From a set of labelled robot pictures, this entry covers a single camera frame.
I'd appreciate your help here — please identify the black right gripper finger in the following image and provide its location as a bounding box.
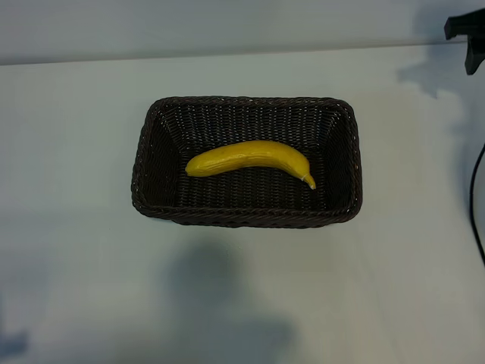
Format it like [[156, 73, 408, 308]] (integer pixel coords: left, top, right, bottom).
[[443, 5, 485, 41], [465, 36, 485, 76]]

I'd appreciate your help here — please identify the dark brown wicker basket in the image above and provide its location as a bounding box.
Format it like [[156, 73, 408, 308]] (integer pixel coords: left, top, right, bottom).
[[130, 96, 364, 229]]

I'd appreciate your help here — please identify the black cable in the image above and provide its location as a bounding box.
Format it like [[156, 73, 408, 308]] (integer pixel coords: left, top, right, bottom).
[[468, 143, 485, 266]]

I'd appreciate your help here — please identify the yellow banana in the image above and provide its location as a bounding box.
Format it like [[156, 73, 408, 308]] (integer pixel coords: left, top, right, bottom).
[[185, 140, 318, 190]]

